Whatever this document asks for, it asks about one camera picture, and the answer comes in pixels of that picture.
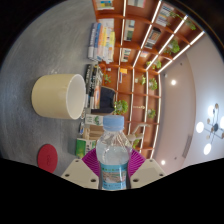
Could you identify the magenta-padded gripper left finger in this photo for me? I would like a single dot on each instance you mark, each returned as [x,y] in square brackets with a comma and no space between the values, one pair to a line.
[78,173]

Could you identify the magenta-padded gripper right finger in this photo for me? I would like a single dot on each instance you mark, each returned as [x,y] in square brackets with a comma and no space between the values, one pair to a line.
[148,171]

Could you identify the clear water bottle blue cap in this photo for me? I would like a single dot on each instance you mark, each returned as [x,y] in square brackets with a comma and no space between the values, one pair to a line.
[113,156]

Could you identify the recessed ceiling light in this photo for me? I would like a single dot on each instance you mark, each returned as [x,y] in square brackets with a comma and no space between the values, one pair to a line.
[163,162]
[173,82]

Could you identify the green cardboard box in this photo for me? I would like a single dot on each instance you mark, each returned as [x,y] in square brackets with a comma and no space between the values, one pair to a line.
[85,147]

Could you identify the flat round red coaster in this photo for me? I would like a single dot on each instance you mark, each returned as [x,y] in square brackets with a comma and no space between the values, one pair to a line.
[47,158]

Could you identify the wooden artist mannequin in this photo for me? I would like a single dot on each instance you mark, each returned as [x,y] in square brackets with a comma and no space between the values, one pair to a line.
[136,136]

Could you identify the ceiling air vent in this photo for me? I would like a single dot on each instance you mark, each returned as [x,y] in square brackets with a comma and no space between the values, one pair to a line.
[187,146]

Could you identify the tall white green carton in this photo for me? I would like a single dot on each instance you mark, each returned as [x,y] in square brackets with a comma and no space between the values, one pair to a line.
[93,120]

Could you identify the multi-bulb ceiling lamp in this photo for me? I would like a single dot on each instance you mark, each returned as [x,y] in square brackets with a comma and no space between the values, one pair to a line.
[213,128]

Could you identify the dark upholstered chair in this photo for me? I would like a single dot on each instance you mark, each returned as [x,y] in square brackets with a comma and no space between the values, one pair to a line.
[106,100]

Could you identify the cream ceramic cup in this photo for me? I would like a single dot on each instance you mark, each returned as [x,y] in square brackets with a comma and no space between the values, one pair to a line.
[53,96]

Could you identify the stack of dark books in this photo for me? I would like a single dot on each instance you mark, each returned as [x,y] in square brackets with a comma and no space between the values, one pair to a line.
[92,85]

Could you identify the wooden wall shelf unit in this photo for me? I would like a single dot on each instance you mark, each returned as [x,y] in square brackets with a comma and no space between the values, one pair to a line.
[140,53]

